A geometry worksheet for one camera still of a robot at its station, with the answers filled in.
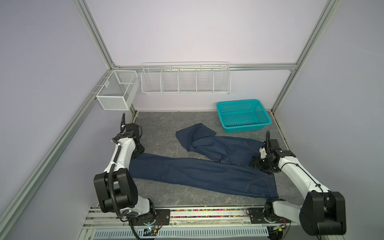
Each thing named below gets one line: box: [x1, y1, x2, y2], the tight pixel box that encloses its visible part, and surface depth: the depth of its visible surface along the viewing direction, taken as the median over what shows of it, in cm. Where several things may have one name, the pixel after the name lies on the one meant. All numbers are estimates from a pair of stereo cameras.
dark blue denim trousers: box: [129, 123, 279, 199], surface depth 90 cm
